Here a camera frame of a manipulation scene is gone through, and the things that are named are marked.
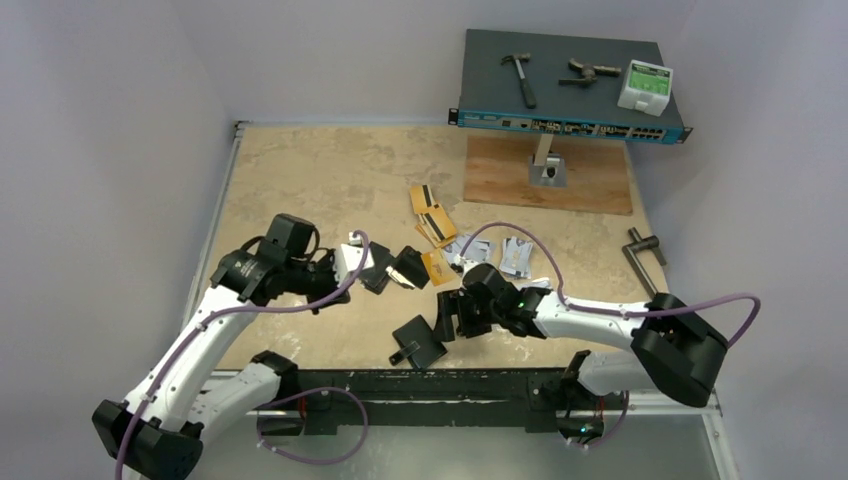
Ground black leather card holder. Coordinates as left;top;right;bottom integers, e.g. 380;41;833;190
389;315;447;370

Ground black card stack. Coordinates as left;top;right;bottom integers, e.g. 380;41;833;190
359;242;430;295

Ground yellow card stack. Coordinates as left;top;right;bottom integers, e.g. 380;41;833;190
409;185;458;248

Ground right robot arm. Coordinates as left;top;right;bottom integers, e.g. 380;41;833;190
433;264;729;407

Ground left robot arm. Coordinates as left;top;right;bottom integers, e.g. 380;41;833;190
92;213;373;479

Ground spread white blue cards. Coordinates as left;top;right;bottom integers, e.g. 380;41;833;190
442;234;495;265

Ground grey card on table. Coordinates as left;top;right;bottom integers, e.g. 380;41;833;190
523;277;551;289

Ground wooden board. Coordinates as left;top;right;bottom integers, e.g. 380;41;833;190
464;136;633;215

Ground small hammer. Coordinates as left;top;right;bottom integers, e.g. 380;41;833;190
500;52;537;109

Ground metal clamp tool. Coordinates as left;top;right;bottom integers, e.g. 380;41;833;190
557;58;622;86

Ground white green box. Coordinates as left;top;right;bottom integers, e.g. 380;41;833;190
617;60;674;117

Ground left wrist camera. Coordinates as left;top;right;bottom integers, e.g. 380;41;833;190
333;231;375;285

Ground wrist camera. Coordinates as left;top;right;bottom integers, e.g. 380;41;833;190
333;231;375;285
449;255;473;277

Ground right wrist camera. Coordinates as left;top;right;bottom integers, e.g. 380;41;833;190
449;255;473;277

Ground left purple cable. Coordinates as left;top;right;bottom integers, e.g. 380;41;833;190
113;229;372;480

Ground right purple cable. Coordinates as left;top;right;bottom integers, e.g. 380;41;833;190
457;221;762;349

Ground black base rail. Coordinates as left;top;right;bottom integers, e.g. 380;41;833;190
257;367;624;437

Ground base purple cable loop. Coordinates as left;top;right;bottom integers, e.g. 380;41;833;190
254;384;370;466

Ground metal stand bracket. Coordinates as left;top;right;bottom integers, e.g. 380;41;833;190
528;134;567;188

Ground metal crank handle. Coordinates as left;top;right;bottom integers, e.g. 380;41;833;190
621;227;669;296

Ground blue network switch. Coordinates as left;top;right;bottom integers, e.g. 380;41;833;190
448;29;692;145

